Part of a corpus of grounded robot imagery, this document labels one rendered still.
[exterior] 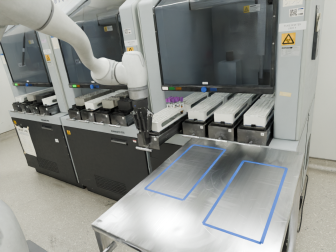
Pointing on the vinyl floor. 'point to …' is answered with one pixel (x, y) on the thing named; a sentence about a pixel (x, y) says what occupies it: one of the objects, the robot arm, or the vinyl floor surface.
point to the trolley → (210, 202)
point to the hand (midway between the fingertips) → (145, 137)
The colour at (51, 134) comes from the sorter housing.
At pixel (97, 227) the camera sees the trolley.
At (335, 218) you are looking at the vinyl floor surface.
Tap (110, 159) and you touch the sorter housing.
